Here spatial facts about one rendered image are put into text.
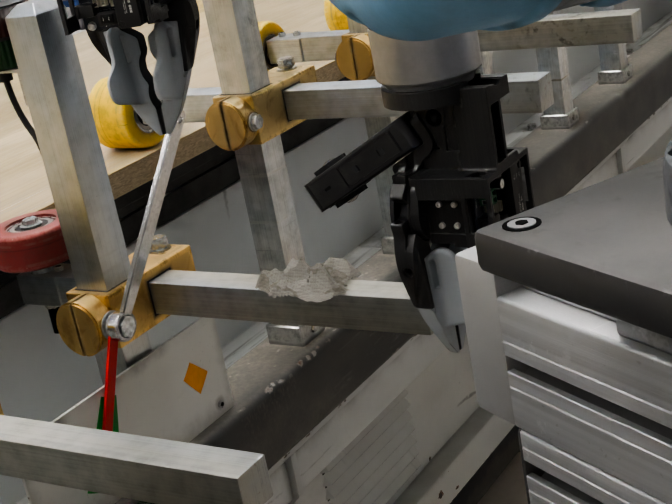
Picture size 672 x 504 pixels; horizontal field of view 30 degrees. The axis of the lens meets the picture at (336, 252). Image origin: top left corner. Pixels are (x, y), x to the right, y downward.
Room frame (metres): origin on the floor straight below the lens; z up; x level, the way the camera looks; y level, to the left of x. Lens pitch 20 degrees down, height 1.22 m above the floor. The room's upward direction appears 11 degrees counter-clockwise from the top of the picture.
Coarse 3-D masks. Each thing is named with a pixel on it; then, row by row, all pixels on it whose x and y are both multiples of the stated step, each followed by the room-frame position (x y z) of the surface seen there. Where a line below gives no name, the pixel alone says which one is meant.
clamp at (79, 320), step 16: (128, 256) 1.08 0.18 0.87; (160, 256) 1.06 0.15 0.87; (176, 256) 1.06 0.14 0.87; (192, 256) 1.08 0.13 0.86; (144, 272) 1.03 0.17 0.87; (160, 272) 1.04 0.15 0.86; (112, 288) 1.00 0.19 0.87; (144, 288) 1.02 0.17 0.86; (64, 304) 0.99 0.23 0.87; (80, 304) 0.98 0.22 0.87; (96, 304) 0.99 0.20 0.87; (112, 304) 0.99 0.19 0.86; (144, 304) 1.02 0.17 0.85; (64, 320) 0.99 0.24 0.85; (80, 320) 0.98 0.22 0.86; (96, 320) 0.97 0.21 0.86; (144, 320) 1.01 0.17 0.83; (160, 320) 1.03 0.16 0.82; (64, 336) 0.99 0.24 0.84; (80, 336) 0.98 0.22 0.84; (96, 336) 0.97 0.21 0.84; (80, 352) 0.99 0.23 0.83; (96, 352) 0.98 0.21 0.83
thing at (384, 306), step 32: (32, 288) 1.11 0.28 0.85; (64, 288) 1.09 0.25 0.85; (160, 288) 1.02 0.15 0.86; (192, 288) 1.00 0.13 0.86; (224, 288) 0.98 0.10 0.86; (352, 288) 0.92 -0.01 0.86; (384, 288) 0.91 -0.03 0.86; (256, 320) 0.96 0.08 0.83; (288, 320) 0.95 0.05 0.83; (320, 320) 0.93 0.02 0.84; (352, 320) 0.91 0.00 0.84; (384, 320) 0.89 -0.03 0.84; (416, 320) 0.88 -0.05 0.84
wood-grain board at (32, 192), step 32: (256, 0) 2.35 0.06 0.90; (288, 0) 2.27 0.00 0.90; (320, 0) 2.20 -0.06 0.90; (288, 32) 1.93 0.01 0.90; (96, 64) 1.98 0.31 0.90; (320, 64) 1.64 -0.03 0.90; (0, 96) 1.85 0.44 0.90; (0, 128) 1.62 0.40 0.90; (192, 128) 1.41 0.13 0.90; (0, 160) 1.43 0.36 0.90; (32, 160) 1.40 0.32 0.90; (128, 160) 1.31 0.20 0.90; (0, 192) 1.28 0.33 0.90; (32, 192) 1.26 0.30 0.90
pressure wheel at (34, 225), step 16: (0, 224) 1.13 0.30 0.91; (16, 224) 1.13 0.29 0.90; (32, 224) 1.11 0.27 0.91; (48, 224) 1.10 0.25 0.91; (0, 240) 1.09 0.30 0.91; (16, 240) 1.08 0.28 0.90; (32, 240) 1.08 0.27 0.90; (48, 240) 1.09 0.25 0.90; (0, 256) 1.09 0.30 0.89; (16, 256) 1.08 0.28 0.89; (32, 256) 1.08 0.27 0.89; (48, 256) 1.08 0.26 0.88; (64, 256) 1.09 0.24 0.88; (16, 272) 1.08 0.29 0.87; (32, 272) 1.11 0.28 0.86
